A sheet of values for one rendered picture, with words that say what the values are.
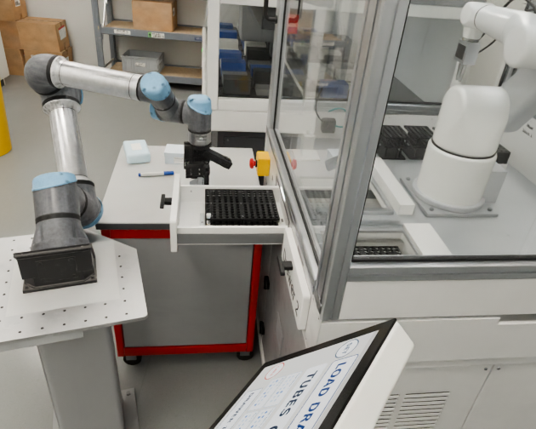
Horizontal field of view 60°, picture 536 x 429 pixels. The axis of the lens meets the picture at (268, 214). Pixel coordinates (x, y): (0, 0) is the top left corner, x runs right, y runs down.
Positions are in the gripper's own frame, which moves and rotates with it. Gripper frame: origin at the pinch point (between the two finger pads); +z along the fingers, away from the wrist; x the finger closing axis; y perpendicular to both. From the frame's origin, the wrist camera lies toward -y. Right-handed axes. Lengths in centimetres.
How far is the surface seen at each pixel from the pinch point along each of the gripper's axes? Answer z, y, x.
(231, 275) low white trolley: 30.2, -8.9, 9.9
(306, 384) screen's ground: -30, 0, 104
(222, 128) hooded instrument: 0, -16, -58
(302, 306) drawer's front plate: -9, -14, 68
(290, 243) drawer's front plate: -12, -16, 48
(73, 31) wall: 40, 90, -442
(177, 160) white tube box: 3.5, 7.1, -34.8
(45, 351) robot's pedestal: 24, 51, 42
